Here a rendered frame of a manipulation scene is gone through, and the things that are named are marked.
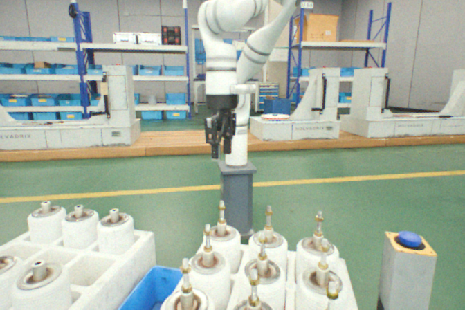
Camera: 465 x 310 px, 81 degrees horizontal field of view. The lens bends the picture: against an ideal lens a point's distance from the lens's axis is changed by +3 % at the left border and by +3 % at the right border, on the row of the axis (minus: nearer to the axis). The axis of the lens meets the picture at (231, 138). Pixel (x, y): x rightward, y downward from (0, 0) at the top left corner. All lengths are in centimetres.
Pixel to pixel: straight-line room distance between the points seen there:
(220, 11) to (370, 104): 272
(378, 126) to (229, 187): 236
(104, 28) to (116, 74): 668
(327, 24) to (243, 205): 518
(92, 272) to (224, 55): 68
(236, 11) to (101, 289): 68
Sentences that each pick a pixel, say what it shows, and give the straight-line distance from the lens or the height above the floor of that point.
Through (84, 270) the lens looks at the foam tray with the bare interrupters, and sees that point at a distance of 91.
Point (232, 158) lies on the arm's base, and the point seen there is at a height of 34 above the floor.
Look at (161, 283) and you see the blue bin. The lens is 91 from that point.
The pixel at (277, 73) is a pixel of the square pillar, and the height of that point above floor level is 91.
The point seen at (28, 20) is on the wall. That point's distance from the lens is 1001.
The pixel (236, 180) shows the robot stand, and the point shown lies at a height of 26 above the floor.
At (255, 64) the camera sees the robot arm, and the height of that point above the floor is 70.
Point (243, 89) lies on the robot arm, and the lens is 57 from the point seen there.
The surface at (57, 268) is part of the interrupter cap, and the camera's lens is 73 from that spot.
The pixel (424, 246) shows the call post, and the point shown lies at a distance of 70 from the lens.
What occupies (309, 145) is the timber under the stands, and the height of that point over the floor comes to 4.
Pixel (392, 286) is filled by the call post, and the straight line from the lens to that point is 70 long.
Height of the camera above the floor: 63
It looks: 11 degrees down
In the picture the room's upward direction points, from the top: straight up
